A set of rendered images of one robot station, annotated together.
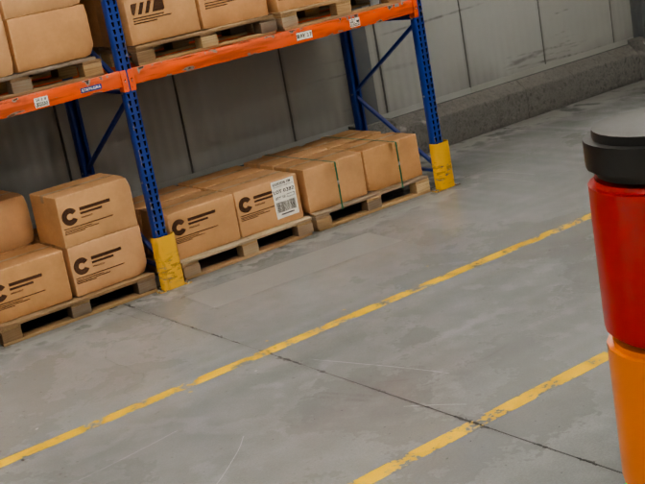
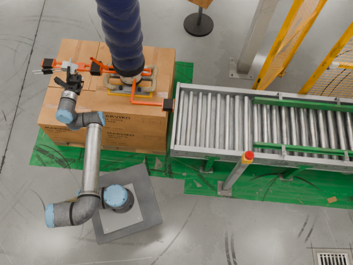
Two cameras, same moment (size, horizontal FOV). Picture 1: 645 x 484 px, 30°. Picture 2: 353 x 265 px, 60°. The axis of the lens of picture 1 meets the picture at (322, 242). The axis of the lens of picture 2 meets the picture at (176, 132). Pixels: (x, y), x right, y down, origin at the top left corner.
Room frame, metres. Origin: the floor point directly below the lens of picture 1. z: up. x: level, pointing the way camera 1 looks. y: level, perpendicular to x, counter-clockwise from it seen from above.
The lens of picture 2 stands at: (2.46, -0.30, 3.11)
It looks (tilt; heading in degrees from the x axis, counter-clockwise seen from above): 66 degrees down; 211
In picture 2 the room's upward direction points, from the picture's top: 4 degrees clockwise
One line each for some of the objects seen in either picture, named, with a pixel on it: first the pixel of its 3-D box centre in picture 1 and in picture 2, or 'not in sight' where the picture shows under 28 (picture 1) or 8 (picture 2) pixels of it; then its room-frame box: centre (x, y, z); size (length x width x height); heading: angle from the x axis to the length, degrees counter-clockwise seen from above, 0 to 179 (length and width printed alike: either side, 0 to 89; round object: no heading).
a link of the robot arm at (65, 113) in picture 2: not in sight; (65, 110); (2.13, -1.24, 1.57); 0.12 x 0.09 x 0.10; 31
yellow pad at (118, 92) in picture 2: not in sight; (130, 89); (1.63, -1.24, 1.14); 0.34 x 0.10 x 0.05; 121
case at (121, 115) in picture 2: not in sight; (134, 103); (1.55, -1.30, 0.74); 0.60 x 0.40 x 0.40; 120
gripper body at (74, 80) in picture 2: not in sight; (73, 84); (1.98, -1.32, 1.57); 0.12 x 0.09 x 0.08; 31
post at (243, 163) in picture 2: not in sight; (234, 175); (1.51, -0.24, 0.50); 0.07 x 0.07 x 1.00; 30
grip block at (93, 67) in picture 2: not in sight; (96, 68); (1.67, -1.50, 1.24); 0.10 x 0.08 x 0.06; 31
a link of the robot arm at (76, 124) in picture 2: not in sight; (74, 120); (2.13, -1.22, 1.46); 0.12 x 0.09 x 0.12; 130
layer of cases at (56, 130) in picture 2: not in sight; (113, 93); (1.43, -1.72, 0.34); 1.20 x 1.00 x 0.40; 120
